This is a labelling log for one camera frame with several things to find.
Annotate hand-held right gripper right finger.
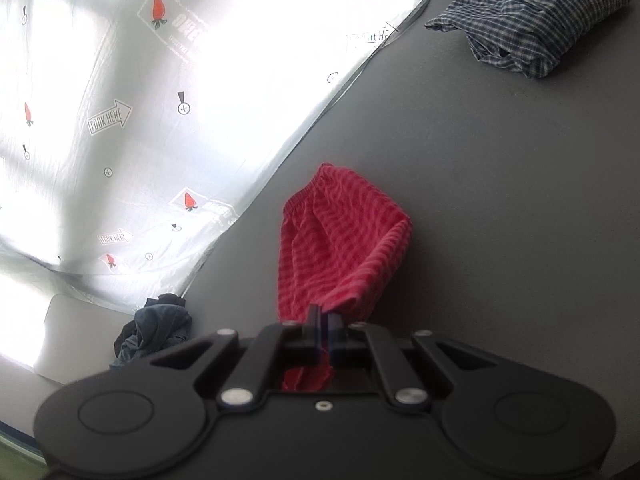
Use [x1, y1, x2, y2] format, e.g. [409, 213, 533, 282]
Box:
[326, 312, 503, 406]

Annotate white board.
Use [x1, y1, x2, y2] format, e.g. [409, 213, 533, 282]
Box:
[31, 293, 138, 382]

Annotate red checked shorts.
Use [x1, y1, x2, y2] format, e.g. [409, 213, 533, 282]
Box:
[276, 162, 414, 394]

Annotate dark denim jeans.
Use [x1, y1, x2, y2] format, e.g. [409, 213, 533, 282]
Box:
[110, 292, 194, 367]

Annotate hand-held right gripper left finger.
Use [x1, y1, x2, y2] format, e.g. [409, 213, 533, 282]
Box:
[150, 304, 322, 407]

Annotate printed white sheet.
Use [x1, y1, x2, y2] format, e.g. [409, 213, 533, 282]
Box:
[0, 0, 446, 317]

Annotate folded blue plaid shorts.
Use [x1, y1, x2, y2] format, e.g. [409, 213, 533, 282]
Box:
[425, 0, 632, 80]

